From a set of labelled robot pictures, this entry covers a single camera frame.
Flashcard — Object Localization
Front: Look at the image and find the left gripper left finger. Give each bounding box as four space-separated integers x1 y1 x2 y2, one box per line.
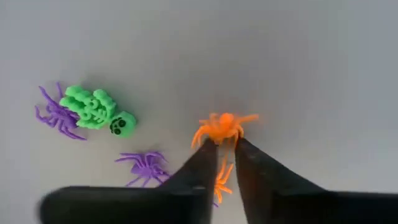
36 138 219 224

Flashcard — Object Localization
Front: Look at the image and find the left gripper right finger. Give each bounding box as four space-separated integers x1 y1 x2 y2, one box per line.
233 138 398 224

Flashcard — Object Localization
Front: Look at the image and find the purple plastic spider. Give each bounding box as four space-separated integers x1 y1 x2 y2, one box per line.
34 82 88 141
114 151 171 188

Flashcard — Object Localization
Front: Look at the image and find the orange plastic spider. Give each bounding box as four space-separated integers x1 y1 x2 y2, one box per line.
213 157 235 205
190 112 260 150

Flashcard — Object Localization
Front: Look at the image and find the green skeleton toy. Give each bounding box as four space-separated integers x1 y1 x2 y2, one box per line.
58 85 137 139

